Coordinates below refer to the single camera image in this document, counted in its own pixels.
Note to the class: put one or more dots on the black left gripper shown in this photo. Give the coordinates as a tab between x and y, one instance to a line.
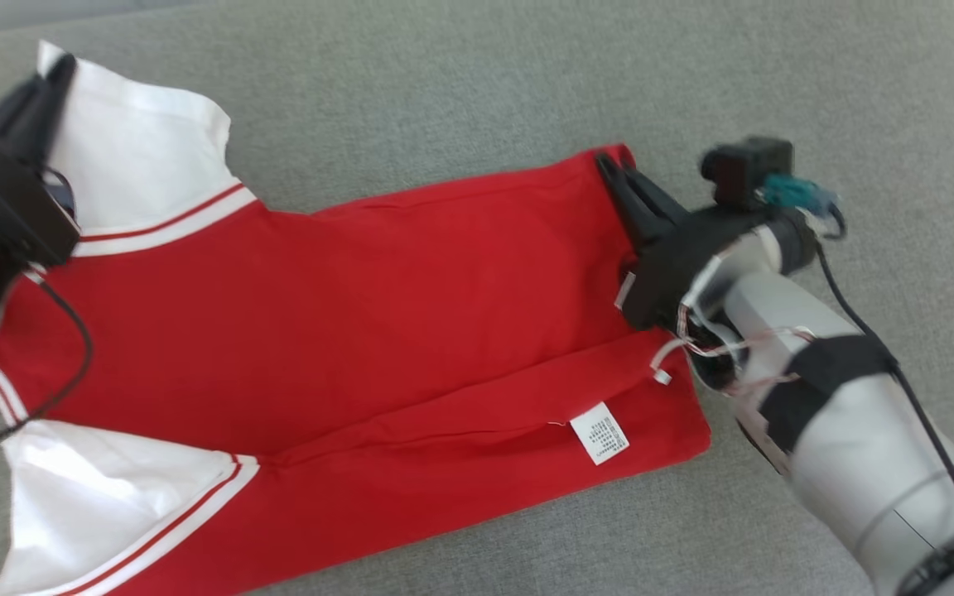
5	199

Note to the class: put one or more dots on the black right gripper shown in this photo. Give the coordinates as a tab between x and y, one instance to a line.
676	265

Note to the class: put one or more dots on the red white-sleeved number t-shirt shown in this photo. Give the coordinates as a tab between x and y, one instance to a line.
320	314

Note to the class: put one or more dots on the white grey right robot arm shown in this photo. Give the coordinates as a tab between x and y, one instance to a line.
858	447

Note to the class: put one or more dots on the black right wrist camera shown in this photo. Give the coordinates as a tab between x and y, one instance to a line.
746	170

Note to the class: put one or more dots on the teal right camera connector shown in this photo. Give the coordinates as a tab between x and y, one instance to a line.
800	197

